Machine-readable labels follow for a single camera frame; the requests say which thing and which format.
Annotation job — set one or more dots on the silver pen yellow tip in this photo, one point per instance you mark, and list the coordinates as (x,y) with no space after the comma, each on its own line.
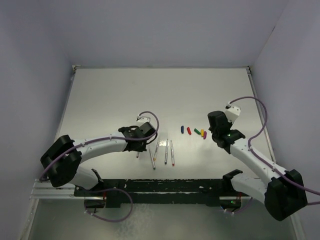
(156,150)

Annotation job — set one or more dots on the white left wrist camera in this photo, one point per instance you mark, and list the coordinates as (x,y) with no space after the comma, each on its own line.
(143,119)

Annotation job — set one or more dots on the silver pen green tip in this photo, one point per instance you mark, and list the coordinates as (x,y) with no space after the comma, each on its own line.
(152,158)

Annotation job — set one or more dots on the aluminium table edge rail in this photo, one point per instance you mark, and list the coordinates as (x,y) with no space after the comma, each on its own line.
(261,114)

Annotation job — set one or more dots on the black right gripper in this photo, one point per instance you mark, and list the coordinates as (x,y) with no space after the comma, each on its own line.
(228,122)

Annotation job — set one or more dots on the red pen cap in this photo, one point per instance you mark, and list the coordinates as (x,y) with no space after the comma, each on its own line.
(189,131)

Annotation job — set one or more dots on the silver pen blue tip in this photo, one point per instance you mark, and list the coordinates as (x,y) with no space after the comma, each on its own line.
(166,152)

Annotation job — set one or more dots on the silver pen red tip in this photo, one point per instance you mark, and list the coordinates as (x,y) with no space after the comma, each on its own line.
(172,153)

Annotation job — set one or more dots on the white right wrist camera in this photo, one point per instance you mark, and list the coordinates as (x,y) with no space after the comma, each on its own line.
(233,111)

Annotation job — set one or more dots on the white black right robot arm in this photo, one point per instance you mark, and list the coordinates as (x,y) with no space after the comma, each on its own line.
(281,191)

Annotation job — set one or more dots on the aluminium extrusion rail left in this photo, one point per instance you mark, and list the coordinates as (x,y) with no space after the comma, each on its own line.
(45,190)

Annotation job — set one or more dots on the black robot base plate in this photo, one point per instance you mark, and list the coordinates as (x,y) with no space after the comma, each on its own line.
(112,193)

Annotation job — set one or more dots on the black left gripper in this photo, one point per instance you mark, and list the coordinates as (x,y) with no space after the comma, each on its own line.
(142,148)

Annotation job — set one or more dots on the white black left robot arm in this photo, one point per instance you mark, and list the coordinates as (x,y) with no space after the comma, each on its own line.
(62,161)

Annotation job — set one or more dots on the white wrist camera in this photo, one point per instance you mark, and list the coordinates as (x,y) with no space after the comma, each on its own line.
(143,119)
(233,111)

